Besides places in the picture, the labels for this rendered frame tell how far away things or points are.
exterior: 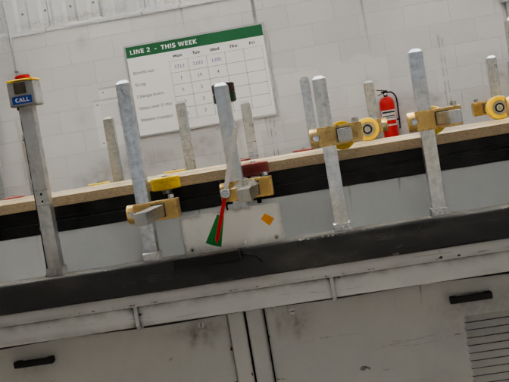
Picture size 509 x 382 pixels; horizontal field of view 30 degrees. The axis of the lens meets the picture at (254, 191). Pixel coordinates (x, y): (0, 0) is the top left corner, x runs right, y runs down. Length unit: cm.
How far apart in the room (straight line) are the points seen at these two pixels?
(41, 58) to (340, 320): 761
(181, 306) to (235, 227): 26
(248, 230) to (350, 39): 727
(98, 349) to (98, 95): 717
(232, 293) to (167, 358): 39
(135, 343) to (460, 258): 96
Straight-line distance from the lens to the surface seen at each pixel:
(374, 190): 265
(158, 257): 248
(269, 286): 249
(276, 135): 960
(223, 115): 244
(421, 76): 244
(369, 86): 352
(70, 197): 273
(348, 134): 218
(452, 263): 250
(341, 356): 275
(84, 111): 989
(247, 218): 244
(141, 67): 976
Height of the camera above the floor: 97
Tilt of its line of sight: 3 degrees down
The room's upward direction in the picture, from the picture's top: 9 degrees counter-clockwise
